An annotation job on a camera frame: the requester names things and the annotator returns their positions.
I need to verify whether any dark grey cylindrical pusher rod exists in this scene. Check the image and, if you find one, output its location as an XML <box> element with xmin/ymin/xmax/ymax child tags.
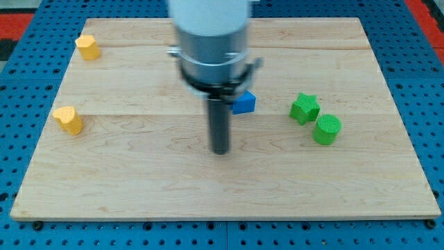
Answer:
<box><xmin>207</xmin><ymin>99</ymin><xmax>230</xmax><ymax>155</ymax></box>

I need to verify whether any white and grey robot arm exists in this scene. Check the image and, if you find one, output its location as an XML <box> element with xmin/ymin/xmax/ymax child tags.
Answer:
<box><xmin>167</xmin><ymin>0</ymin><xmax>262</xmax><ymax>155</ymax></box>

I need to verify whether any green star block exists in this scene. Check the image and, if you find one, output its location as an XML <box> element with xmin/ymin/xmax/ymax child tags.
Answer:
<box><xmin>289</xmin><ymin>92</ymin><xmax>321</xmax><ymax>126</ymax></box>

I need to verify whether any blue cube block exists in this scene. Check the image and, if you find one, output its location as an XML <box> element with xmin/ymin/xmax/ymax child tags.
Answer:
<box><xmin>232</xmin><ymin>91</ymin><xmax>256</xmax><ymax>115</ymax></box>

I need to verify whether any light wooden board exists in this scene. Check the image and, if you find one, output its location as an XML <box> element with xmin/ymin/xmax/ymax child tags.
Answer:
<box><xmin>10</xmin><ymin>18</ymin><xmax>441</xmax><ymax>222</ymax></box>

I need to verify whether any green cylinder block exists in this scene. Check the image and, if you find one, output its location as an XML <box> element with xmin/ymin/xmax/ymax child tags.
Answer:
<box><xmin>312</xmin><ymin>114</ymin><xmax>342</xmax><ymax>145</ymax></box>

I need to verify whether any yellow pentagon block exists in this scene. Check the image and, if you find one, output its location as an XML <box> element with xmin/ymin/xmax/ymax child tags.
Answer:
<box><xmin>75</xmin><ymin>35</ymin><xmax>101</xmax><ymax>60</ymax></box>

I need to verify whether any yellow heart block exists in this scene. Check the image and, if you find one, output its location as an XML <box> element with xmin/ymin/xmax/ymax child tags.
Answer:
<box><xmin>53</xmin><ymin>106</ymin><xmax>83</xmax><ymax>135</ymax></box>

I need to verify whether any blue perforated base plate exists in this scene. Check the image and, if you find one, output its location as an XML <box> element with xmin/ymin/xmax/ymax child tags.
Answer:
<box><xmin>1</xmin><ymin>0</ymin><xmax>443</xmax><ymax>249</ymax></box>

